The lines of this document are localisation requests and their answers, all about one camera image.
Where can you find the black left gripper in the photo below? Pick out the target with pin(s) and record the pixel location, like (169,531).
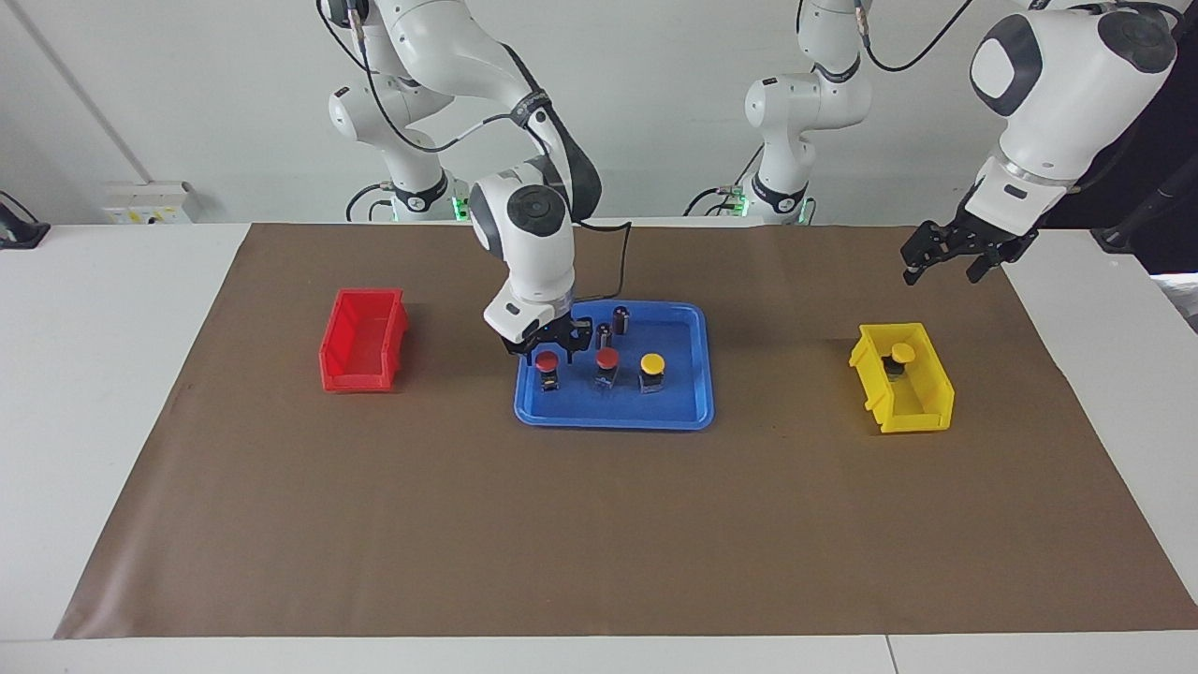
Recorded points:
(978,234)

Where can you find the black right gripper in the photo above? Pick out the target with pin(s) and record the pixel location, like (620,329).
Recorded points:
(552,337)

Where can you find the red push button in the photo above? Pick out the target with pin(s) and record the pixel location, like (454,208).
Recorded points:
(547,359)
(606,359)

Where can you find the yellow push button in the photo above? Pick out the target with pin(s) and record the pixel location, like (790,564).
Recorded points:
(902,353)
(652,363)

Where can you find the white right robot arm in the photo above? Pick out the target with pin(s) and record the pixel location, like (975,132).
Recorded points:
(529,243)

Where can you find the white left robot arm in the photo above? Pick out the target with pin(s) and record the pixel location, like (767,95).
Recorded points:
(1058,94)

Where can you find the blue plastic tray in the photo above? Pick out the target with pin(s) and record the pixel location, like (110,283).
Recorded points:
(580,412)

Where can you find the black cylindrical capacitor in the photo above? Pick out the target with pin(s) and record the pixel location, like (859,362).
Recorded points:
(604,335)
(620,318)

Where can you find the yellow plastic bin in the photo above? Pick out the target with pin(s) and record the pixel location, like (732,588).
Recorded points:
(922,417)

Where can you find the black stand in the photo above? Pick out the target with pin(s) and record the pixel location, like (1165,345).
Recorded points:
(1123,234)

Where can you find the brown table mat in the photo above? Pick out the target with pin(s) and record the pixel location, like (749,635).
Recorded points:
(562,543)

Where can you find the red plastic bin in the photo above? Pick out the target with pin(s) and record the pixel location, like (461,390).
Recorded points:
(360,379)

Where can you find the white crumpled sheet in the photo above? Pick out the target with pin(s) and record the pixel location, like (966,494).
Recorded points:
(1184,300)

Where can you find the black panel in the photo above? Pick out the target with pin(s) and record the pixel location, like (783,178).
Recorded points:
(1170,140)

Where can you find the black desk device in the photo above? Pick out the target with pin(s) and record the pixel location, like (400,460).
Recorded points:
(19,232)

